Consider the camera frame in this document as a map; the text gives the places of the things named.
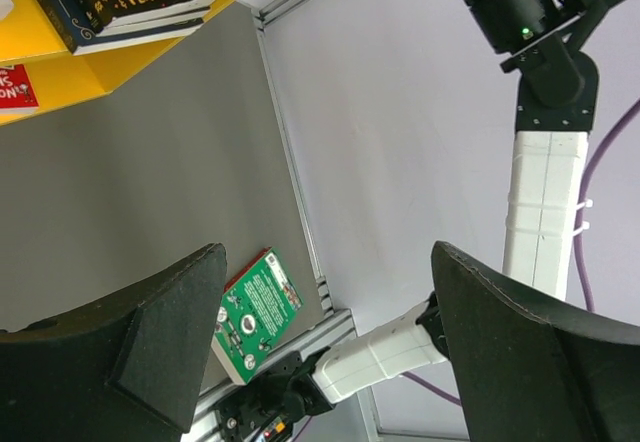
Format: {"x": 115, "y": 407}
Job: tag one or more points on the yellow wooden shelf box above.
{"x": 60, "y": 78}

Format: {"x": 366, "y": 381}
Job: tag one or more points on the green cover book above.
{"x": 257, "y": 307}

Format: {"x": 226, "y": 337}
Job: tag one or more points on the aluminium mounting rail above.
{"x": 280, "y": 395}

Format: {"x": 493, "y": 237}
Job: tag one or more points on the dark blue cover book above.
{"x": 73, "y": 26}

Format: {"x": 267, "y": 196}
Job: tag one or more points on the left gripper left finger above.
{"x": 125, "y": 367}

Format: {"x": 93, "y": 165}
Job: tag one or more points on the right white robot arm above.
{"x": 551, "y": 165}

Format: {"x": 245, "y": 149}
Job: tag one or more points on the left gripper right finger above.
{"x": 530, "y": 367}

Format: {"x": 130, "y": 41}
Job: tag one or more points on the red treehouse book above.
{"x": 17, "y": 95}

